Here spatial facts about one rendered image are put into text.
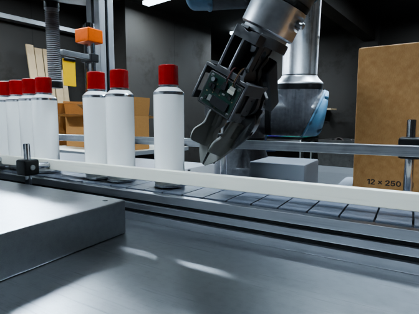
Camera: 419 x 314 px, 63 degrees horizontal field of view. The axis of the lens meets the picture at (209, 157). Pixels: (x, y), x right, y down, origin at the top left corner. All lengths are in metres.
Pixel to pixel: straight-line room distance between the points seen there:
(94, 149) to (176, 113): 0.19
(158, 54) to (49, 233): 5.75
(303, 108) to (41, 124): 0.59
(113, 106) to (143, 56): 5.25
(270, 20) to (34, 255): 0.39
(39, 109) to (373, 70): 0.65
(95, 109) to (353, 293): 0.52
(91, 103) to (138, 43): 5.20
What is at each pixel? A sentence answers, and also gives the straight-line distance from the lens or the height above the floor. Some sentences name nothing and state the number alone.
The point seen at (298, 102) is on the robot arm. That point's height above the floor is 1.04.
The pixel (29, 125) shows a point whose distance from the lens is 0.85.
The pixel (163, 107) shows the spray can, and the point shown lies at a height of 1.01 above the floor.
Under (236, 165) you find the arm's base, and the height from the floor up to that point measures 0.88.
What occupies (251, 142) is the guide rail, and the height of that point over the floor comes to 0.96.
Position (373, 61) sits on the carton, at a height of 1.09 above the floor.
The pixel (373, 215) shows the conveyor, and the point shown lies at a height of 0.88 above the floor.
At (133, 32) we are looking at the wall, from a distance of 5.83.
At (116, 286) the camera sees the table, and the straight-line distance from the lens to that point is 0.38.
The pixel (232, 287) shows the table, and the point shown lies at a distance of 0.36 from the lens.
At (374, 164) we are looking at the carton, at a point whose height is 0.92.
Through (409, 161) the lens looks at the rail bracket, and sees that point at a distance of 0.56.
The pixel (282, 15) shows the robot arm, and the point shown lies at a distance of 0.47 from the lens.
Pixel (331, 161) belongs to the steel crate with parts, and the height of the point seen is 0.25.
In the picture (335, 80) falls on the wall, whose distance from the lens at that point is 7.54.
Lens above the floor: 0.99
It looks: 6 degrees down
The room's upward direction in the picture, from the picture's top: straight up
